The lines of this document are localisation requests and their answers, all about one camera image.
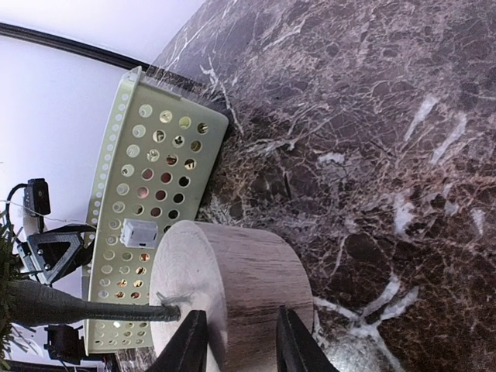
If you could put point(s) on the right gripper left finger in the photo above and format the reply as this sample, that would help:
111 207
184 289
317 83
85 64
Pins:
188 348

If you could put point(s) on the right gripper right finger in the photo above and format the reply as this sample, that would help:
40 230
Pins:
296 350

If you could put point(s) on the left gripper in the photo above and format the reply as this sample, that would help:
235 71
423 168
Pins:
55 254

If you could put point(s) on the small green christmas tree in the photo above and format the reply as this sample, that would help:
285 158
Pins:
31 304

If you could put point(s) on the beige plastic basket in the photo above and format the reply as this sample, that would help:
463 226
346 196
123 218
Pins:
157 154

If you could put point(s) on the wooden tree base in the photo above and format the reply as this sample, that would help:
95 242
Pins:
239 277

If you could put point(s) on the white battery box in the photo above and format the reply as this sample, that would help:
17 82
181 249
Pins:
137 233

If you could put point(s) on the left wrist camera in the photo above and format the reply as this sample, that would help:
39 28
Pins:
35 204

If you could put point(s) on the left black frame post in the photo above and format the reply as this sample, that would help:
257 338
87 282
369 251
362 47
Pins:
71 46

